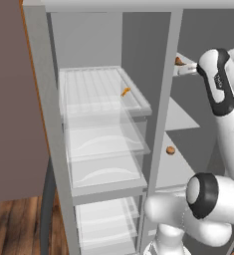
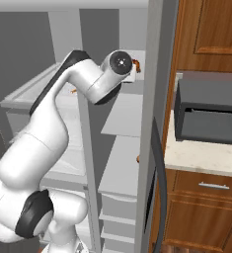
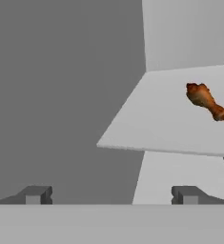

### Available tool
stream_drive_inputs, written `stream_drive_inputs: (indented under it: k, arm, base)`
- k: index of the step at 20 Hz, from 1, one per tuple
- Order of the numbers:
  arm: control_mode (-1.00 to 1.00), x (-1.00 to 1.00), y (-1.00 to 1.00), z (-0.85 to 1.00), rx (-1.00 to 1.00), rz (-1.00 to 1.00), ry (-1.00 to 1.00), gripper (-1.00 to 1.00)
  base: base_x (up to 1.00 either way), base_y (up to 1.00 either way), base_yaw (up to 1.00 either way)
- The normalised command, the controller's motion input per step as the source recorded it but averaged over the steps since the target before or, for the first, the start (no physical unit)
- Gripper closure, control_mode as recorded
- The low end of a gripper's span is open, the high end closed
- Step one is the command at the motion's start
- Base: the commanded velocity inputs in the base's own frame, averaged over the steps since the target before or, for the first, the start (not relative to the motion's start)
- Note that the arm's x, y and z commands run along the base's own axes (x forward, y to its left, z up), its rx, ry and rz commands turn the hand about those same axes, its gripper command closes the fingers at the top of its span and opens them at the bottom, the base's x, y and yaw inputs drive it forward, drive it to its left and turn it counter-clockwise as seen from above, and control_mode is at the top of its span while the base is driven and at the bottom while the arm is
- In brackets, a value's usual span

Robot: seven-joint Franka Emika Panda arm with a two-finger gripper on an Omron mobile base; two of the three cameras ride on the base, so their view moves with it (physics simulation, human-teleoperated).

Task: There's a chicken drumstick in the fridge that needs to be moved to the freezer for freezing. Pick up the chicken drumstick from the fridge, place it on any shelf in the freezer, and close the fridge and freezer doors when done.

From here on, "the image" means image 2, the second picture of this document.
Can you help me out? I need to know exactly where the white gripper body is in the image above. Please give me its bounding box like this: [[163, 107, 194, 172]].
[[120, 58, 137, 84]]

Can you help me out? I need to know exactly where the brown chicken drumstick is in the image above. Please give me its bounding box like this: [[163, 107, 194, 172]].
[[132, 58, 142, 74]]

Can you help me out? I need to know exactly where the grey fridge door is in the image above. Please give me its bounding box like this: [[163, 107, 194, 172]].
[[134, 0, 180, 253]]

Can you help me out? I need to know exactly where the grey fridge shelf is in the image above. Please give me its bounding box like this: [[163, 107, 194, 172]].
[[97, 135, 142, 198], [100, 93, 145, 138]]

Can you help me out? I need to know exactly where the grey fridge freezer cabinet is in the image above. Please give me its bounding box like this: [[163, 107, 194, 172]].
[[0, 0, 150, 253]]

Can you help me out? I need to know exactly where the white fridge drawer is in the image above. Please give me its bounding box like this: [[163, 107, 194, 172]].
[[100, 193, 138, 221]]

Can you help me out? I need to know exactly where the dark grey microwave oven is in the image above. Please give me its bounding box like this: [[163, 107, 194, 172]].
[[173, 78, 232, 146]]

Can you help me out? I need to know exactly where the brown wooden drawer front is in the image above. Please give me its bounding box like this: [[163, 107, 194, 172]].
[[172, 169, 232, 200]]

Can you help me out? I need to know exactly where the brown wooden cupboard door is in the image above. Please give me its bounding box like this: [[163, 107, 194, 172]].
[[162, 194, 232, 253]]

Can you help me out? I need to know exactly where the brown wooden wall cupboard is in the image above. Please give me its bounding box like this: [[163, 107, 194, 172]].
[[175, 0, 232, 74]]

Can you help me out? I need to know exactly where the dark grey door handle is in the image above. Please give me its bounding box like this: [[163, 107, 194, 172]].
[[143, 117, 169, 253]]

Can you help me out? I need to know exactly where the silver drawer handle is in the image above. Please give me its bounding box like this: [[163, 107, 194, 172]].
[[197, 181, 231, 191]]

